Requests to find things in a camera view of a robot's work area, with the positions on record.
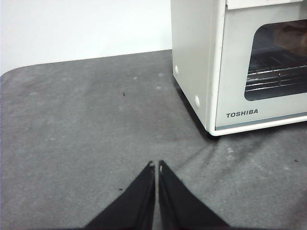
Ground dark grey table cloth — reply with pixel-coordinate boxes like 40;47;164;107
0;49;307;230

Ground oven wire rack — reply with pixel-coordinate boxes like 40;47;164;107
246;63;307;90

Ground oven glass door with handle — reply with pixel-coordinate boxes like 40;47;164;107
214;0;307;131

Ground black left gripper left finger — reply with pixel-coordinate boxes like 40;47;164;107
83;160;156;230

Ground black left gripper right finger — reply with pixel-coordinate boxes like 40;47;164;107
158;160;231;230

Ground white Toshiba toaster oven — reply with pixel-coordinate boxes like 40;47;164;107
170;0;307;137

